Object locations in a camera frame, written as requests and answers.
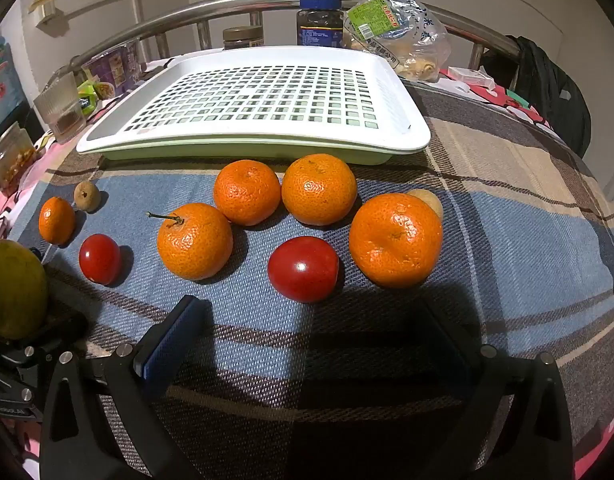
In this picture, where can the large red tomato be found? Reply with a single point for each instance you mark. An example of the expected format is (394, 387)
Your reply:
(303, 270)

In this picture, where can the purple snack cup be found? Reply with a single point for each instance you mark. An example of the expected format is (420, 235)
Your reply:
(112, 67)

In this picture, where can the white perforated plastic tray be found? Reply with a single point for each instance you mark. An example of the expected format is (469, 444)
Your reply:
(387, 125)

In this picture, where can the brown longan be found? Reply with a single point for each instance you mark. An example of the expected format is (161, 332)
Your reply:
(433, 202)
(86, 197)

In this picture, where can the small white box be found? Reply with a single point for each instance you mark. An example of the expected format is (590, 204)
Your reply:
(469, 76)

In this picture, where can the blue-lidded dark jar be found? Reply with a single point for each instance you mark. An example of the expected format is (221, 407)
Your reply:
(319, 25)

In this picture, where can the green snack packet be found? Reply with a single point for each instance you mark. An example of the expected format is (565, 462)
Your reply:
(88, 97)

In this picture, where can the brown-lidded jar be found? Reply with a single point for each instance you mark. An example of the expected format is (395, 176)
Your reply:
(243, 37)

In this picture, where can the glass jar with food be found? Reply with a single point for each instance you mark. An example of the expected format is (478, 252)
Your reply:
(9, 160)

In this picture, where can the small red tomato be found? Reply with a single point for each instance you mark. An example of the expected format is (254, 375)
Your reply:
(99, 259)

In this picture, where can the clear plastic snack bag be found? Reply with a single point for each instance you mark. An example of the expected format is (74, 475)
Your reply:
(402, 35)

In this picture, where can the black backpack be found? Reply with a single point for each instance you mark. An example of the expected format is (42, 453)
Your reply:
(552, 95)

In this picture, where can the ribbed glass cup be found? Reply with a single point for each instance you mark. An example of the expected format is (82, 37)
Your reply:
(59, 110)

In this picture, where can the yellow-green pear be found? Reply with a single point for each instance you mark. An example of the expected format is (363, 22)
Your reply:
(14, 290)

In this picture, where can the plaid blanket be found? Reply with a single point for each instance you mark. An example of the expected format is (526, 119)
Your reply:
(512, 240)

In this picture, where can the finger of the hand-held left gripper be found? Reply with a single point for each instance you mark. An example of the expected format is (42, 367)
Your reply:
(41, 262)
(62, 327)

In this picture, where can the mandarin orange with stem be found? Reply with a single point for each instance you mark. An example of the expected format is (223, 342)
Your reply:
(194, 242)

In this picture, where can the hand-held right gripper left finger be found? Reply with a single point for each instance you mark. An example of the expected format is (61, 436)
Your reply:
(172, 340)

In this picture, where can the metal bed rail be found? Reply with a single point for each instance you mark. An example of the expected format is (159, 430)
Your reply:
(187, 15)

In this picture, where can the yellow wall holder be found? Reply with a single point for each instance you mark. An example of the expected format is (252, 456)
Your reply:
(47, 10)

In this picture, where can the blue printed bag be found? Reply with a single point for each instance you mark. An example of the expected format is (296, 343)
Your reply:
(2, 90)

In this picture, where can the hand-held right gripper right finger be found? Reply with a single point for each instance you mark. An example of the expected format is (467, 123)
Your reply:
(447, 355)

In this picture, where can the small mandarin orange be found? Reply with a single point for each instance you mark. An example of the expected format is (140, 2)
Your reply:
(57, 220)

